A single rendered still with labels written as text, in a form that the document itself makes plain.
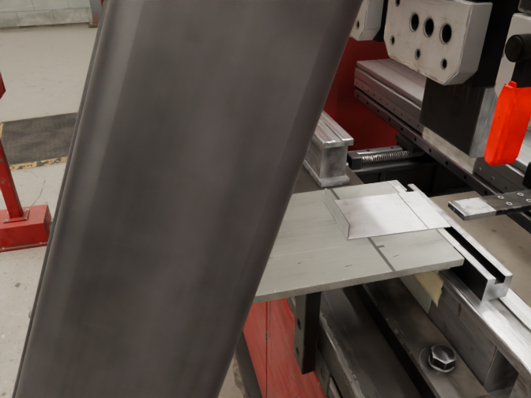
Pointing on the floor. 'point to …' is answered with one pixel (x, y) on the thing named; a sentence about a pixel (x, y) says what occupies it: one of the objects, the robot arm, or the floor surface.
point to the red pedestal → (30, 223)
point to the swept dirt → (238, 377)
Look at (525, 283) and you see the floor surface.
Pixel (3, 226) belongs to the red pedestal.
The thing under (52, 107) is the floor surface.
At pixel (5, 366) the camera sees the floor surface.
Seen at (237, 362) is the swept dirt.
